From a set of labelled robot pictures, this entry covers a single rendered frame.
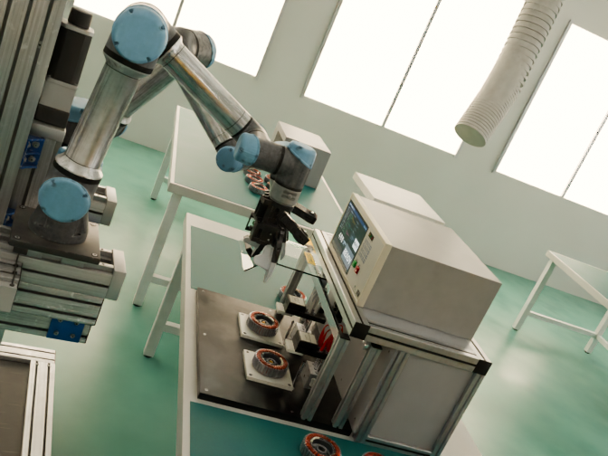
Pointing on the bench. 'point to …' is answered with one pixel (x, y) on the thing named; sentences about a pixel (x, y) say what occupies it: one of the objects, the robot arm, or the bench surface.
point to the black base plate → (225, 332)
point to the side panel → (418, 406)
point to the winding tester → (417, 271)
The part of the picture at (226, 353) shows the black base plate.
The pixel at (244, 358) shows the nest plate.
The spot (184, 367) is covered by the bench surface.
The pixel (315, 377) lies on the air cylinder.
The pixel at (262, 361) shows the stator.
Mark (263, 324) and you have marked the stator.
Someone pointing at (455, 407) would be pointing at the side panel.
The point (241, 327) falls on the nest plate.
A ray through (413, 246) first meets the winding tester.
